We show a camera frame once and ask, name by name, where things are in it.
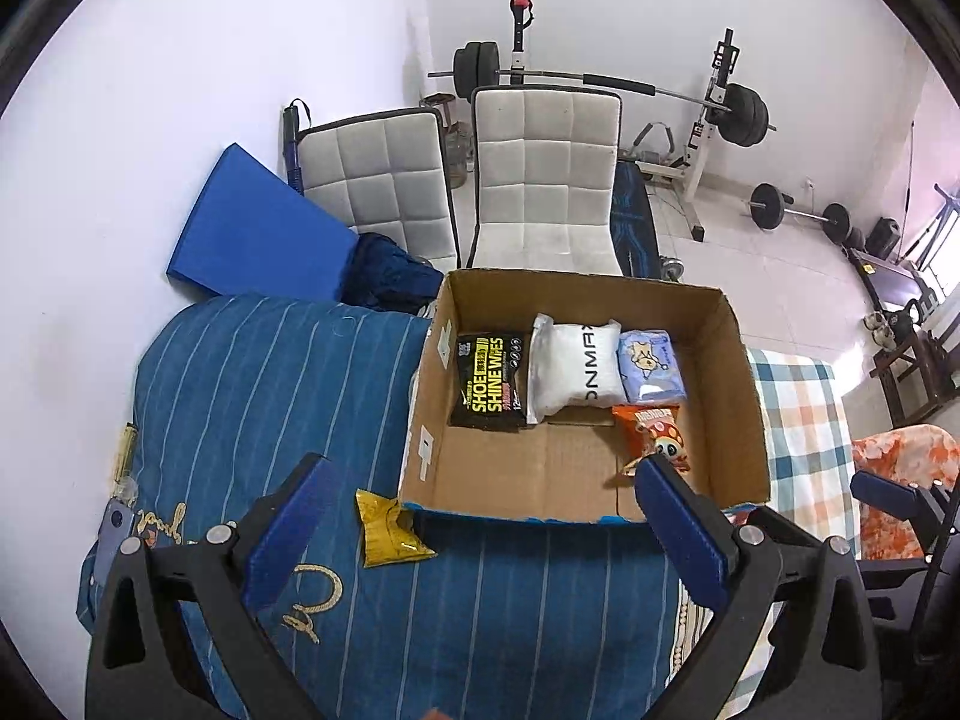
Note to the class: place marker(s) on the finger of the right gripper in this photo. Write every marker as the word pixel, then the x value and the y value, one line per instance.
pixel 923 508

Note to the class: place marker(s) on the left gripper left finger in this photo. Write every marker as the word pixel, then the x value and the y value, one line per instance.
pixel 142 662

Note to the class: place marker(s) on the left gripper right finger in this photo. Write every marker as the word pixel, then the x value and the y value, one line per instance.
pixel 825 657

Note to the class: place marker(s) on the orange panda snack bag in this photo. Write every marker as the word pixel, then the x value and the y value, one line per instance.
pixel 650 431

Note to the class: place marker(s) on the blue cartoon tissue pack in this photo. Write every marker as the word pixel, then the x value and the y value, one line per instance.
pixel 650 369

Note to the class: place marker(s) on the white wipes pack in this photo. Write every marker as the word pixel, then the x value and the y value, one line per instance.
pixel 572 365

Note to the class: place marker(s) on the black shoe shine wipes pack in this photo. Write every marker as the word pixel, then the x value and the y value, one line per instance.
pixel 488 397

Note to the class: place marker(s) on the orange floral blanket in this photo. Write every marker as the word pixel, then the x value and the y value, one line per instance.
pixel 918 454

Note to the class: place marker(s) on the dark wooden chair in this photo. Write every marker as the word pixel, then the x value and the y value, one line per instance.
pixel 917 364

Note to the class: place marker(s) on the blue smartphone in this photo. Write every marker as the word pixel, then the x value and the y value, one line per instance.
pixel 116 527

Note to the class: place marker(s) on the plaid bed sheet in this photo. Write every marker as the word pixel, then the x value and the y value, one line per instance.
pixel 810 460

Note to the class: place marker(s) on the yellow snack packet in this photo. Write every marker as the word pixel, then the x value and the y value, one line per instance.
pixel 387 532

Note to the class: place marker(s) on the dumbbell bar on floor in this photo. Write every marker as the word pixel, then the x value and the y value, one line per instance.
pixel 769 207

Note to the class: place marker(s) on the open cardboard box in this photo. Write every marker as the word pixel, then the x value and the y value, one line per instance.
pixel 567 468

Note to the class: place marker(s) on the black weight bench pad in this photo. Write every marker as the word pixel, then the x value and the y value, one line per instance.
pixel 632 226

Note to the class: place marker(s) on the white weight bench rack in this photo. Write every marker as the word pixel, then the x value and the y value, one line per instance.
pixel 683 172

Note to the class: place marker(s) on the blue foam mat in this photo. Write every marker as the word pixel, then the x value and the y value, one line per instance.
pixel 248 232

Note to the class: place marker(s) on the dark blue crumpled cloth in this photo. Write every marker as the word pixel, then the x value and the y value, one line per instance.
pixel 380 275

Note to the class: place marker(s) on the right white padded chair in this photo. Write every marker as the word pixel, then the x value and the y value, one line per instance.
pixel 545 160

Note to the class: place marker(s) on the white padded chair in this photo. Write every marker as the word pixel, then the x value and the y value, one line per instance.
pixel 385 173
pixel 545 160

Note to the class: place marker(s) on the left white padded chair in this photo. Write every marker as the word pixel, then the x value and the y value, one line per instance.
pixel 385 173

